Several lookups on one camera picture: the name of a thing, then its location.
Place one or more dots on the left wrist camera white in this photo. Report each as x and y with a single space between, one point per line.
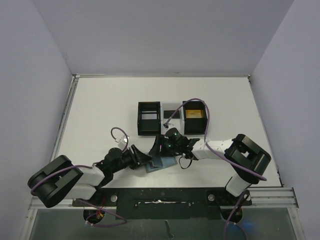
122 142

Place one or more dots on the gold credit card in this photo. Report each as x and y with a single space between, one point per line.
194 113

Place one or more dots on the green card holder wallet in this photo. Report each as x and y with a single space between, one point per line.
167 162

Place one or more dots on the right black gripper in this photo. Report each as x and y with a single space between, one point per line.
161 146

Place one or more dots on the aluminium front rail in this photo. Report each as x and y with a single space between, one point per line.
273 197

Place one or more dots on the black credit card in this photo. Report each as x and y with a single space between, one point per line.
171 113

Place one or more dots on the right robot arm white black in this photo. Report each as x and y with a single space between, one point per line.
247 158

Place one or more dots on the black white sorting tray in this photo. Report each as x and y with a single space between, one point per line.
185 126

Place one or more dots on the silver credit card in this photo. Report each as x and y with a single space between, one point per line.
149 116

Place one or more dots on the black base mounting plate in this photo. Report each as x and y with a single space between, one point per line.
163 203

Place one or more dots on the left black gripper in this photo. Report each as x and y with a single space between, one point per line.
135 156

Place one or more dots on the aluminium rail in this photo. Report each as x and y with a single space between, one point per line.
65 115
273 197

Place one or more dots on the aluminium left rail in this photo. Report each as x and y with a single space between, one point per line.
65 115

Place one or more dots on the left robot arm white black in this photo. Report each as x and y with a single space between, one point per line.
61 179

